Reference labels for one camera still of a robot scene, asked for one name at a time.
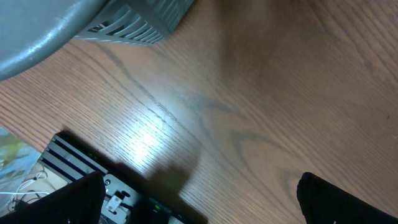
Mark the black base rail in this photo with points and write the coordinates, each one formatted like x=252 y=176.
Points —
x=128 y=197

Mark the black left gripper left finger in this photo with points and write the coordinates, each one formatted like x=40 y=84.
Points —
x=78 y=202

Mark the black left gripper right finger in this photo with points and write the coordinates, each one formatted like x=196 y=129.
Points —
x=323 y=202

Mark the dark grey plastic basket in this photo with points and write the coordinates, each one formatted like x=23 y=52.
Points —
x=32 y=30

